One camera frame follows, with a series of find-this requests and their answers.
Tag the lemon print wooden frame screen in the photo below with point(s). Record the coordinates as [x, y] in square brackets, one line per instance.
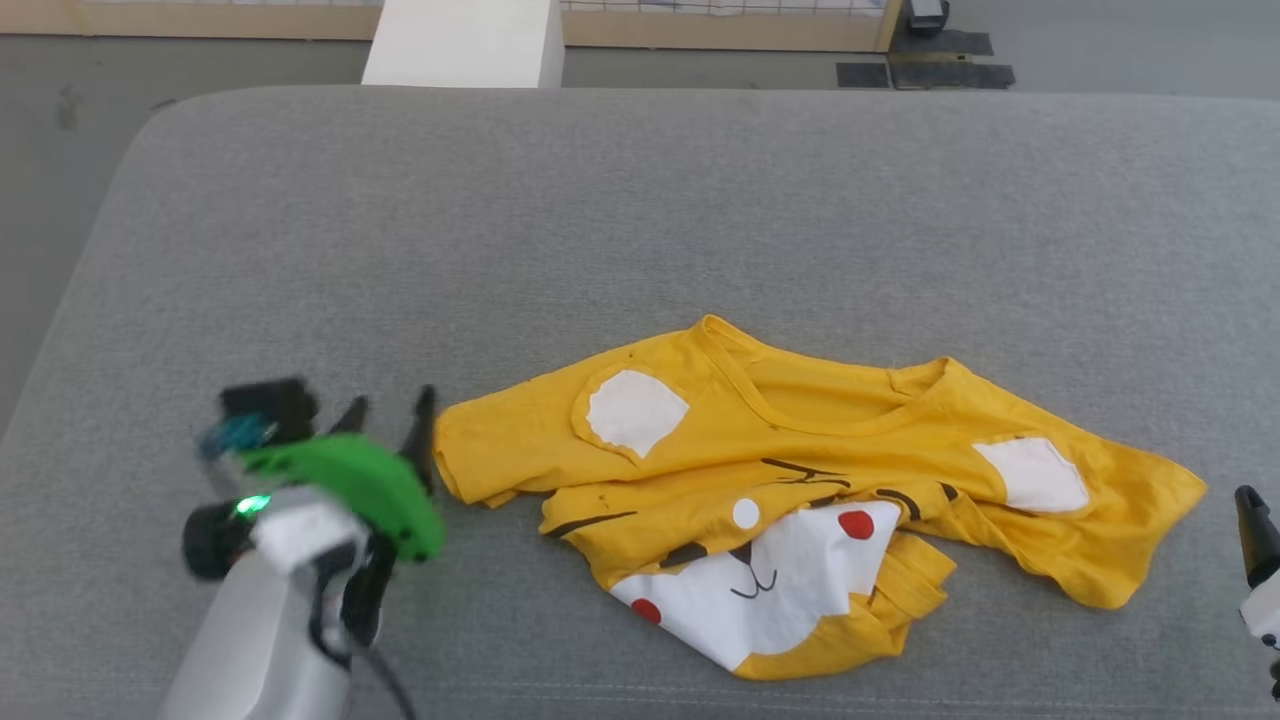
[700, 25]

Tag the small black floor mat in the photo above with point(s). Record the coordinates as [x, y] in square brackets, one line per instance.
[863, 75]

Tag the black caster foot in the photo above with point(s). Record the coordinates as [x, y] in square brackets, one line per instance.
[927, 15]

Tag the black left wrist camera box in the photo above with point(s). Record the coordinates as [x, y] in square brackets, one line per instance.
[270, 405]

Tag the large black floor mat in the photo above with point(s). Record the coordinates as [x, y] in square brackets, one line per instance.
[950, 65]

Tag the yellow cartoon print T-shirt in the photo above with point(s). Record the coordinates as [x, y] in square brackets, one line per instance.
[900, 440]

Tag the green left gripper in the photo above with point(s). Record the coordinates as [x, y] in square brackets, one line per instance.
[370, 485]

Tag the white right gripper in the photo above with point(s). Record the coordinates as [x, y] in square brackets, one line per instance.
[1268, 610]

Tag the white box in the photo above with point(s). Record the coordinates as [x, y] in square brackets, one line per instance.
[465, 45]

